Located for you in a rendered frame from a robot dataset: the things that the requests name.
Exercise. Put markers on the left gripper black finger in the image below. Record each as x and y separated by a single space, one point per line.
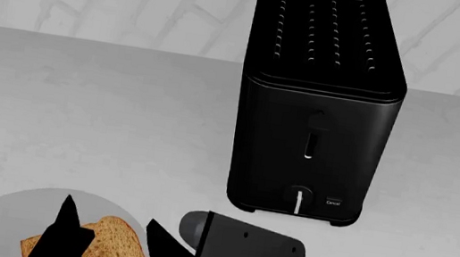
61 240
169 252

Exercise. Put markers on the brown toasted bread slice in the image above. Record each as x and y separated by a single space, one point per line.
115 237

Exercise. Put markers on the black toaster dial knob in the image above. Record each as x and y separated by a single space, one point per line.
301 196

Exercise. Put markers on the black two-slot toaster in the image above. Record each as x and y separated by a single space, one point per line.
274 134

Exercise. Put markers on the toaster cancel button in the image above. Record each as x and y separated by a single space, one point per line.
333 202

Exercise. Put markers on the black toaster lever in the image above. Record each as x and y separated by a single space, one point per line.
319 120

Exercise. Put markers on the grey cylindrical camera housing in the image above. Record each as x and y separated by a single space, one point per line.
192 231

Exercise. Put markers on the black gripper camera bracket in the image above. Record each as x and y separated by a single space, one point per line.
235 254

